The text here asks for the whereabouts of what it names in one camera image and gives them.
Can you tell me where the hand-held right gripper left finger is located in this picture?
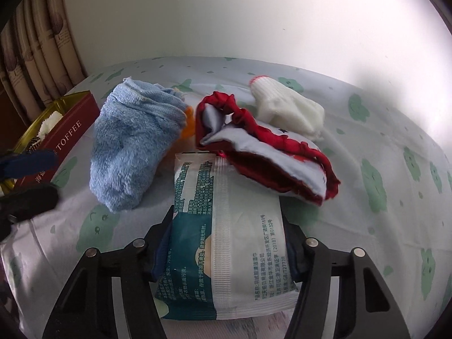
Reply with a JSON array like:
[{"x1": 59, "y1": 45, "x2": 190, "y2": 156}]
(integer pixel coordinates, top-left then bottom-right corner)
[{"x1": 42, "y1": 205, "x2": 175, "y2": 339}]

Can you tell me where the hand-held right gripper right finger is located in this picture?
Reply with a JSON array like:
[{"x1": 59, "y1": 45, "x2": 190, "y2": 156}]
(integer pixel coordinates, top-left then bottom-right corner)
[{"x1": 282, "y1": 215, "x2": 412, "y2": 339}]

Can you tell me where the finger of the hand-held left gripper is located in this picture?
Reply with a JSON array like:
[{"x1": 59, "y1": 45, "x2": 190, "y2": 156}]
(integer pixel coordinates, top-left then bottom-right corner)
[
  {"x1": 0, "y1": 185, "x2": 59, "y2": 234},
  {"x1": 0, "y1": 149, "x2": 57, "y2": 179}
]

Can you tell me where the white plush toy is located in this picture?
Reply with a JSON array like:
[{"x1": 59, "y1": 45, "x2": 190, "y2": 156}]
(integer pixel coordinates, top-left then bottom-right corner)
[{"x1": 38, "y1": 110, "x2": 64, "y2": 138}]

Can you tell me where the red tin box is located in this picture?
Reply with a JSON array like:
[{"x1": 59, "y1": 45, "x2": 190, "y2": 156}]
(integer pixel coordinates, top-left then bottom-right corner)
[{"x1": 0, "y1": 91, "x2": 100, "y2": 195}]

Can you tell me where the wet wipe packet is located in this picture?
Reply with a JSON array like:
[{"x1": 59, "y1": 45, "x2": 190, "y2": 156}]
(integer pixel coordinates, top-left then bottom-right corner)
[{"x1": 155, "y1": 152, "x2": 301, "y2": 321}]

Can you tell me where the red and white cloth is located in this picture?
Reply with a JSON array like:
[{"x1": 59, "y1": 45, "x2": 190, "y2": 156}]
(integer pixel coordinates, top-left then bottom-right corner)
[{"x1": 195, "y1": 91, "x2": 341, "y2": 207}]

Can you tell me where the blue fluffy towel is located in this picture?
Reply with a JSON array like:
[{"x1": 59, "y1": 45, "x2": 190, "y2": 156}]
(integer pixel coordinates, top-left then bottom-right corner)
[{"x1": 90, "y1": 77, "x2": 188, "y2": 213}]

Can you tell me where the white knit glove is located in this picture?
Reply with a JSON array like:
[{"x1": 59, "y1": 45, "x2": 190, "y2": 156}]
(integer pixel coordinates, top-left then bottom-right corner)
[{"x1": 249, "y1": 75, "x2": 325, "y2": 141}]

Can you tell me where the green cloud print tablecloth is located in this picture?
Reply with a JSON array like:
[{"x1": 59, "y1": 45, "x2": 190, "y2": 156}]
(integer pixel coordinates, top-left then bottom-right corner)
[{"x1": 0, "y1": 56, "x2": 452, "y2": 339}]

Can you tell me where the patterned curtain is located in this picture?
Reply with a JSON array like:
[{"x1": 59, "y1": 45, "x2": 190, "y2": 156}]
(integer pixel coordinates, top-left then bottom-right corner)
[{"x1": 0, "y1": 0, "x2": 87, "y2": 128}]

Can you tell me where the orange duck toy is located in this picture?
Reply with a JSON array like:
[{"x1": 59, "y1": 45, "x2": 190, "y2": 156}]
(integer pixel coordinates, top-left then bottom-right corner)
[{"x1": 180, "y1": 105, "x2": 195, "y2": 138}]

